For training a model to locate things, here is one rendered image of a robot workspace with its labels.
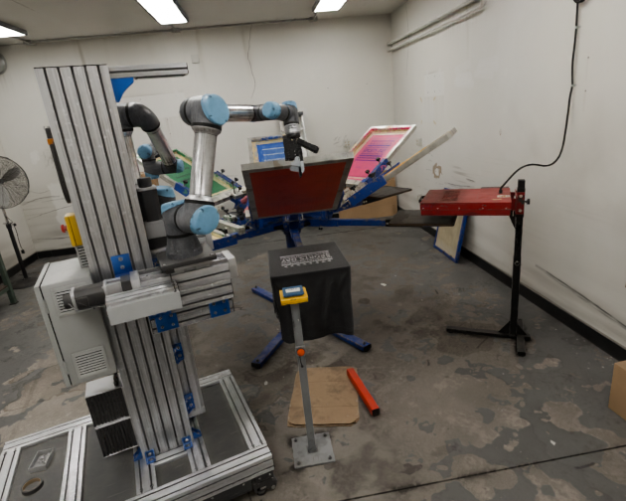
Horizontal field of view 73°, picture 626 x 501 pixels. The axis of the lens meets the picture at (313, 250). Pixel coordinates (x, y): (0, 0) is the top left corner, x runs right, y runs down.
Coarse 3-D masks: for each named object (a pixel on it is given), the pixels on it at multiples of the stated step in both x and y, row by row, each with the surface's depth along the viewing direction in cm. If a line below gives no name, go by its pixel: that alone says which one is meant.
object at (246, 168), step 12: (312, 156) 220; (324, 156) 220; (336, 156) 220; (348, 156) 221; (252, 168) 216; (264, 168) 217; (276, 168) 219; (288, 168) 221; (348, 168) 233; (252, 192) 244; (252, 204) 263; (336, 204) 287; (252, 216) 284; (276, 216) 291
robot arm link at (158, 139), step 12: (132, 108) 201; (144, 108) 204; (132, 120) 202; (144, 120) 204; (156, 120) 209; (156, 132) 214; (156, 144) 220; (168, 144) 225; (168, 156) 229; (168, 168) 236; (180, 168) 238
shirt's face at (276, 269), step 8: (288, 248) 276; (296, 248) 275; (304, 248) 273; (312, 248) 272; (320, 248) 270; (328, 248) 268; (336, 248) 267; (272, 256) 262; (336, 256) 251; (272, 264) 249; (280, 264) 247; (312, 264) 242; (320, 264) 241; (328, 264) 240; (336, 264) 238; (344, 264) 237; (272, 272) 236; (280, 272) 235; (288, 272) 234; (296, 272) 233
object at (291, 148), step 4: (296, 132) 200; (284, 136) 201; (288, 136) 201; (292, 136) 202; (296, 136) 203; (300, 136) 204; (284, 140) 203; (288, 140) 201; (292, 140) 202; (296, 140) 205; (284, 144) 203; (288, 144) 201; (292, 144) 202; (296, 144) 202; (284, 148) 200; (288, 148) 200; (292, 148) 200; (296, 148) 200; (284, 152) 206; (288, 152) 201; (292, 152) 200; (296, 152) 201; (288, 156) 200; (292, 156) 200; (288, 160) 206; (292, 160) 206
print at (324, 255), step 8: (280, 256) 261; (288, 256) 259; (296, 256) 258; (304, 256) 256; (312, 256) 255; (320, 256) 254; (328, 256) 252; (288, 264) 246; (296, 264) 245; (304, 264) 243
